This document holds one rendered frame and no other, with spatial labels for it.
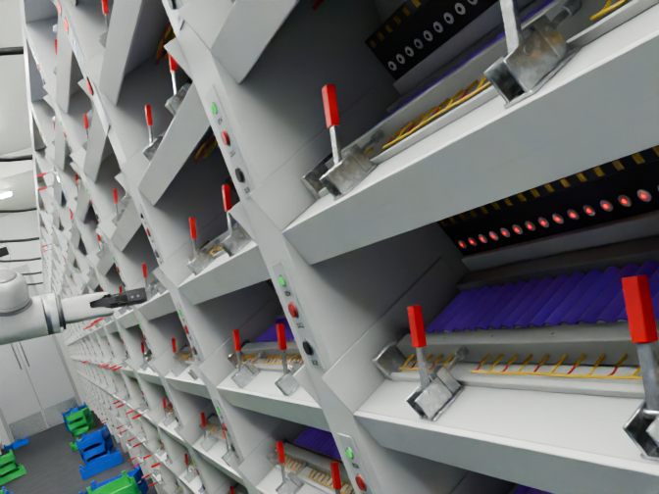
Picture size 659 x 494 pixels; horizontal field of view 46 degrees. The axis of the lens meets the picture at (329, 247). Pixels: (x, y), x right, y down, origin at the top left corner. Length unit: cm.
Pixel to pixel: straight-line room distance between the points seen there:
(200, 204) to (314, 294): 73
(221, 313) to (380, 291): 70
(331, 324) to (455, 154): 37
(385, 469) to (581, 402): 34
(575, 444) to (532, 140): 19
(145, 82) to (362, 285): 84
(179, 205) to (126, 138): 16
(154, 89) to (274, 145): 76
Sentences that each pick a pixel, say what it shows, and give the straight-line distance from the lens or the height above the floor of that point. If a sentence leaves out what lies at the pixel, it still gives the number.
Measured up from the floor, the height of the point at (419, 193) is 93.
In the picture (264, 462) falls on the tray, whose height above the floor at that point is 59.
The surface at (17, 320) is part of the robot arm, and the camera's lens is 167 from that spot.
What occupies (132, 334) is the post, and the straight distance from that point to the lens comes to 287.
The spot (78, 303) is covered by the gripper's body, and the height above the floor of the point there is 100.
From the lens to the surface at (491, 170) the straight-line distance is 46.
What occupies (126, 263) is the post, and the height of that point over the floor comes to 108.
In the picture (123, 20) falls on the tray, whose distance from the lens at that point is 120.
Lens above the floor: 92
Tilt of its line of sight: level
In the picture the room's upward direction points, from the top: 21 degrees counter-clockwise
